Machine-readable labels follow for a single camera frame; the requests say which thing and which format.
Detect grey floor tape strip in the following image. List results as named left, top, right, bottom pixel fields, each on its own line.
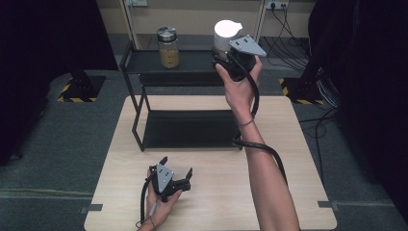
left=79, top=203, right=104, bottom=215
left=317, top=199, right=340, bottom=212

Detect stand base with striped tape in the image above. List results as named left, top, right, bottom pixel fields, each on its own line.
left=278, top=76, right=325, bottom=106
left=57, top=71, right=107, bottom=104

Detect white wall power outlet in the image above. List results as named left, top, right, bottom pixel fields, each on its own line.
left=265, top=0, right=290, bottom=11

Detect person's left hand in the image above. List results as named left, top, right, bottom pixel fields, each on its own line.
left=140, top=169, right=184, bottom=231

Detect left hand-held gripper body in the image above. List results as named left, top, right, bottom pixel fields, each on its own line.
left=148, top=164, right=192, bottom=203

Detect black metal two-tier rack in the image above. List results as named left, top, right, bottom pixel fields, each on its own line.
left=118, top=39, right=258, bottom=152

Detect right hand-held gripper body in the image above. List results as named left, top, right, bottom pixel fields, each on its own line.
left=220, top=34, right=268, bottom=82

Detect black curtain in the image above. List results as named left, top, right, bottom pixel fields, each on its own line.
left=307, top=0, right=408, bottom=223
left=0, top=0, right=119, bottom=167

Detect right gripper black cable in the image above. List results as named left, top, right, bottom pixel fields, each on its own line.
left=231, top=54, right=289, bottom=186

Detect pale metal frame post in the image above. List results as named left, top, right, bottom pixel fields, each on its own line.
left=254, top=0, right=269, bottom=43
left=118, top=0, right=141, bottom=50

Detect black floor cables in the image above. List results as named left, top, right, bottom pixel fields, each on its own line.
left=297, top=105, right=340, bottom=189

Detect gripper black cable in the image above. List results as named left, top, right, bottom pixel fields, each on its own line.
left=231, top=54, right=289, bottom=186
left=139, top=178, right=156, bottom=226

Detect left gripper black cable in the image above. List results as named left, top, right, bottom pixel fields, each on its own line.
left=139, top=178, right=156, bottom=226

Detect glass jar with silver lid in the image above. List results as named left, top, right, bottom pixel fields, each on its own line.
left=156, top=26, right=181, bottom=69

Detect person's right hand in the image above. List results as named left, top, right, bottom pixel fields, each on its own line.
left=215, top=56, right=264, bottom=125

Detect black wall cables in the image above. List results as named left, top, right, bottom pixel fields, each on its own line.
left=263, top=3, right=311, bottom=71

